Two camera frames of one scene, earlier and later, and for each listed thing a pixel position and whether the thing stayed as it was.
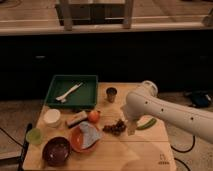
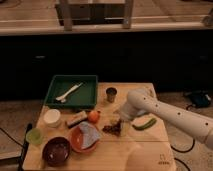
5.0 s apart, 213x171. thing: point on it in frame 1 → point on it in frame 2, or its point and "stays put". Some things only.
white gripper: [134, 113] → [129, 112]
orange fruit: [93, 116] stays put
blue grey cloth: [90, 135] stays put
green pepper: [148, 125] stays put
